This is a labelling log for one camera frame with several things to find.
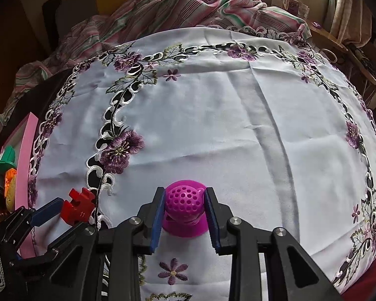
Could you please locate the green plastic stamp toy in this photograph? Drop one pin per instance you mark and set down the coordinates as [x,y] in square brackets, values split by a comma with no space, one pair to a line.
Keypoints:
[6,160]

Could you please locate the small purple object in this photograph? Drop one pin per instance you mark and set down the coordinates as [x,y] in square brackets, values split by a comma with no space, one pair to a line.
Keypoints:
[316,24]

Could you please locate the purple carton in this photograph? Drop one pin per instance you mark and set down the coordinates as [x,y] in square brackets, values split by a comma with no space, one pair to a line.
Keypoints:
[296,6]

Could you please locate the orange cube block toy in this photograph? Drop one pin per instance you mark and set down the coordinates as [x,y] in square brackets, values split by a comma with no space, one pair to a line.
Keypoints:
[10,177]

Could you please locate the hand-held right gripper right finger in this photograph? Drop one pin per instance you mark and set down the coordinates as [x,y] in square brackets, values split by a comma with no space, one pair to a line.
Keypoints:
[211,219]

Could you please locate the white cup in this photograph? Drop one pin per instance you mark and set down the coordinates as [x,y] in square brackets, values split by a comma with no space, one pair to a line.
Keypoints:
[327,50]

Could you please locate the wooden desk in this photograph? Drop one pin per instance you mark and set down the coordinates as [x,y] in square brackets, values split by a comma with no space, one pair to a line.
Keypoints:
[329,37]

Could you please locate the red puzzle piece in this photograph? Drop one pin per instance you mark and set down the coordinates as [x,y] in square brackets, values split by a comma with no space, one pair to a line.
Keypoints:
[78,208]

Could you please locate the yellow oval toy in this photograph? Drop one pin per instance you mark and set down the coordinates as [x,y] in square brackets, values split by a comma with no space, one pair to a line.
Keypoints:
[11,196]

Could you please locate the red cloth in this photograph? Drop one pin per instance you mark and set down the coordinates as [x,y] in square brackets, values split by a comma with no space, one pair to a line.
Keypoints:
[373,276]

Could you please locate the black rolled mat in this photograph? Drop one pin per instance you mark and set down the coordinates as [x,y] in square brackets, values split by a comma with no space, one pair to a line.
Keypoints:
[51,22]

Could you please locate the purple perforated toy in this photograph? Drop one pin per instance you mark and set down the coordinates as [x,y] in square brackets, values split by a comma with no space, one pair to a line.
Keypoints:
[183,200]

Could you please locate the pink striped blanket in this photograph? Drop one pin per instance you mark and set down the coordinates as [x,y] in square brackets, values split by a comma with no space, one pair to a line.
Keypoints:
[175,6]

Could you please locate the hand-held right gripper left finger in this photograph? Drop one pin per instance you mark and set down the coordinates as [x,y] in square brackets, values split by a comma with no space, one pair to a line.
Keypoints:
[156,222]

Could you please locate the white embroidered tablecloth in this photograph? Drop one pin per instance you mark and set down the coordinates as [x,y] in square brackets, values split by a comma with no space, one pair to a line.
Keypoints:
[238,131]

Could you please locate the wooden side table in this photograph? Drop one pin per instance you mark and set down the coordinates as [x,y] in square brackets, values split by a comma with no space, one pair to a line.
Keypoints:
[363,65]

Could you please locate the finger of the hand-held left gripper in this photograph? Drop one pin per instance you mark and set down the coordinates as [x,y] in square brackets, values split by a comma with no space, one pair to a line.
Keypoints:
[47,213]

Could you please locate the pink cardboard box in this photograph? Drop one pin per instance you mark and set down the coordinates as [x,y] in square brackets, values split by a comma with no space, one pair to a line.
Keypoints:
[26,150]

